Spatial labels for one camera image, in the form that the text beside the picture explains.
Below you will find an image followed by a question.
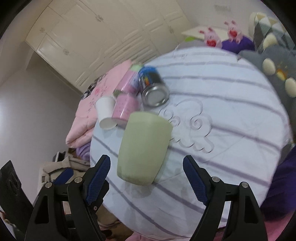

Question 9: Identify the green plastic cup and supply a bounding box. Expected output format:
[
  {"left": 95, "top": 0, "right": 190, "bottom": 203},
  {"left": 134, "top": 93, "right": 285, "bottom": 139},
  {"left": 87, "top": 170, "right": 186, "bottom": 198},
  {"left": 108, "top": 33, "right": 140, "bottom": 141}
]
[{"left": 117, "top": 111, "right": 173, "bottom": 186}]

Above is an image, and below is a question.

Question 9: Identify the white paper cup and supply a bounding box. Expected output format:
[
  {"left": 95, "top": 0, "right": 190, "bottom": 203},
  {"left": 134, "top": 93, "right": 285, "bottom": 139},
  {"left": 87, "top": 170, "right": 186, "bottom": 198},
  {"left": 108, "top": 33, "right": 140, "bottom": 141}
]
[{"left": 95, "top": 96, "right": 117, "bottom": 130}]

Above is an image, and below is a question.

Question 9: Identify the pink clear plastic cup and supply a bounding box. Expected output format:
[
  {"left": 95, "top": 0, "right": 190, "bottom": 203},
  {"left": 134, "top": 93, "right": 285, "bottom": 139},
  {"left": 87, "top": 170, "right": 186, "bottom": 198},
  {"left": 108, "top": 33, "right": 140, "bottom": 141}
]
[{"left": 111, "top": 93, "right": 139, "bottom": 127}]

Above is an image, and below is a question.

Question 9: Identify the beige jacket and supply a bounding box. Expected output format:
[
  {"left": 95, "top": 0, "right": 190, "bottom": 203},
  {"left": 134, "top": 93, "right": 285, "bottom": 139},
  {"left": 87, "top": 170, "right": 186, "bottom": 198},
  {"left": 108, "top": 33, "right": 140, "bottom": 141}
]
[{"left": 37, "top": 154, "right": 90, "bottom": 192}]

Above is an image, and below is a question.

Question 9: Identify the purple folded blanket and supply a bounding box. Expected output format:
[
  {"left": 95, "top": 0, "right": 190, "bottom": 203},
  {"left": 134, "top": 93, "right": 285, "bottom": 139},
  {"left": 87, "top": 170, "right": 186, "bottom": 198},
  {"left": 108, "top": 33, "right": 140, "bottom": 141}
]
[{"left": 76, "top": 142, "right": 91, "bottom": 162}]

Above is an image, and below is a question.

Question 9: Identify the pink folded quilt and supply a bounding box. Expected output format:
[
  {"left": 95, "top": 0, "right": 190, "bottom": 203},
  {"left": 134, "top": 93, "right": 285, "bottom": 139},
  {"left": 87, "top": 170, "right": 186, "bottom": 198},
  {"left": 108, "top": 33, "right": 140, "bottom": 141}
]
[{"left": 66, "top": 60, "right": 132, "bottom": 148}]

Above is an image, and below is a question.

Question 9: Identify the pink can green lid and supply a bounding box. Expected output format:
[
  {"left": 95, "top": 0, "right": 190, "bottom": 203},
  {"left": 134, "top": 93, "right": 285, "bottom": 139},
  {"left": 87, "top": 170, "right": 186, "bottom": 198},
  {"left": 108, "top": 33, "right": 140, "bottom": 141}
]
[{"left": 113, "top": 64, "right": 143, "bottom": 97}]

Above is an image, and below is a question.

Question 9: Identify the black blue CoolTowel can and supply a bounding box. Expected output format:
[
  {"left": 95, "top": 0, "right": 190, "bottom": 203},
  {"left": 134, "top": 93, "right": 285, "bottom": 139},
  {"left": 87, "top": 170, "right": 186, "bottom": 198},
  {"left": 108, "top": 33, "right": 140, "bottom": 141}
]
[{"left": 138, "top": 66, "right": 170, "bottom": 108}]

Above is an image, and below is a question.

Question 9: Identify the cream white wardrobe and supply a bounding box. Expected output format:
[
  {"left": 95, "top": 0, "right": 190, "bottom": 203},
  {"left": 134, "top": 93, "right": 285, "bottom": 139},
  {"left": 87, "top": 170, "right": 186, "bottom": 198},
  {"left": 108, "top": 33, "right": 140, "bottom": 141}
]
[{"left": 26, "top": 1, "right": 191, "bottom": 92}]

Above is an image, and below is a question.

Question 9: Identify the grey bear plush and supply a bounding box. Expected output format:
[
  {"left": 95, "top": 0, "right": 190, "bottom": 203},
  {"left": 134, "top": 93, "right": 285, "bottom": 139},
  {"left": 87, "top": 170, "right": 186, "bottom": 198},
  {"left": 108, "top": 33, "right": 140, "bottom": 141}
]
[{"left": 238, "top": 33, "right": 295, "bottom": 138}]

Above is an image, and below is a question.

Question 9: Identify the purple cushion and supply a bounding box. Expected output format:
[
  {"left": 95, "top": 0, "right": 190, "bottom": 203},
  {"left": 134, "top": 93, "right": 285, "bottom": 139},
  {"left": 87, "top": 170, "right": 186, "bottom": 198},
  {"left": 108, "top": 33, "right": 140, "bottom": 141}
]
[{"left": 222, "top": 36, "right": 255, "bottom": 54}]

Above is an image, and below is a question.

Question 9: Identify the left pink bunny plush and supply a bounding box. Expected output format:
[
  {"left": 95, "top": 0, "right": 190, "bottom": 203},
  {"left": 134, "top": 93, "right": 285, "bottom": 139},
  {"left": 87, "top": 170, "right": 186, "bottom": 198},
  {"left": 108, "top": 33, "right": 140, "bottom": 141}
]
[{"left": 199, "top": 27, "right": 222, "bottom": 48}]

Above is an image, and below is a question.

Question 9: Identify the pink bunny plush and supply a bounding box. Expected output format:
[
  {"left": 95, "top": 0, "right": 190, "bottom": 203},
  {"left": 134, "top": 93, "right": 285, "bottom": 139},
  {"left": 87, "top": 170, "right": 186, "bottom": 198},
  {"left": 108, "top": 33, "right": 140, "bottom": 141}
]
[
  {"left": 199, "top": 27, "right": 222, "bottom": 48},
  {"left": 224, "top": 20, "right": 243, "bottom": 44}
]

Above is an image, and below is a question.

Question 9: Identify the right pink bunny plush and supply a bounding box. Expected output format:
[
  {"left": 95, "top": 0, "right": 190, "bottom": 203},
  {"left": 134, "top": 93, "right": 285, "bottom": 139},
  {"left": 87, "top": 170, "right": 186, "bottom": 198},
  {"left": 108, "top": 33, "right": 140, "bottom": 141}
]
[{"left": 224, "top": 20, "right": 243, "bottom": 44}]

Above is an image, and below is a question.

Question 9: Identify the triangle pattern pillow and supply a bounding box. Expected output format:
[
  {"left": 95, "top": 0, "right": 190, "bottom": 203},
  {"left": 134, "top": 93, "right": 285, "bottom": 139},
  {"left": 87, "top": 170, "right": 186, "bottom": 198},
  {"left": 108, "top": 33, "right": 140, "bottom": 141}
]
[{"left": 249, "top": 12, "right": 288, "bottom": 52}]

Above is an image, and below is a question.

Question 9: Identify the white shelf board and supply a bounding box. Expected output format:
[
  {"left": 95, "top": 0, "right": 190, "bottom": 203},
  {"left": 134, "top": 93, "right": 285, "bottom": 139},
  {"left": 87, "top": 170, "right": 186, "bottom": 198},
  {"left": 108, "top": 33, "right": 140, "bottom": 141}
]
[{"left": 181, "top": 24, "right": 232, "bottom": 42}]

